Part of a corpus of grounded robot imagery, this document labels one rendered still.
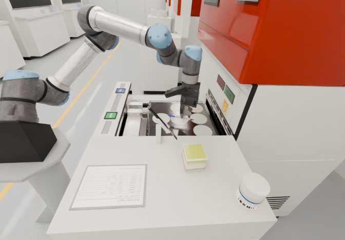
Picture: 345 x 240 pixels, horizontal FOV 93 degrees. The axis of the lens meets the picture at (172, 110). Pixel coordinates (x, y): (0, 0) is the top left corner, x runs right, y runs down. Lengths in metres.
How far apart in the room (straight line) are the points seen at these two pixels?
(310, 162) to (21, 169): 1.43
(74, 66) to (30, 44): 4.31
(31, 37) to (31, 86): 4.26
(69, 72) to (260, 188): 0.93
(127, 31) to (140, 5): 7.99
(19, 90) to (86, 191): 0.53
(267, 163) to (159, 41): 0.82
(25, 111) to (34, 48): 4.38
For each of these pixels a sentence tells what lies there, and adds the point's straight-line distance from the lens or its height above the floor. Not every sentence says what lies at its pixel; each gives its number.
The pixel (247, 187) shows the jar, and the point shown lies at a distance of 0.54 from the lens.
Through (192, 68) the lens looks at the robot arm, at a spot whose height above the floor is 1.23.
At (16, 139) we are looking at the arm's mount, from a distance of 0.92.
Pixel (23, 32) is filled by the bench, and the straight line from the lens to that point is 5.24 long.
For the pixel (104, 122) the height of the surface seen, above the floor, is 0.96.
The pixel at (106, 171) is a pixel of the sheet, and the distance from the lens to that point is 0.64.
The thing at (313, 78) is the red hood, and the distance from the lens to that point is 0.81.
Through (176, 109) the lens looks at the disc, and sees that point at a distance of 1.02.
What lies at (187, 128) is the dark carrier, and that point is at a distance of 0.89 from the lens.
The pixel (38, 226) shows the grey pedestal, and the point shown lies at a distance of 1.80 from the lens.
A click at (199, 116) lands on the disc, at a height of 0.90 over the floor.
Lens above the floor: 1.47
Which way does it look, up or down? 35 degrees down
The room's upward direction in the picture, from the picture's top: 4 degrees clockwise
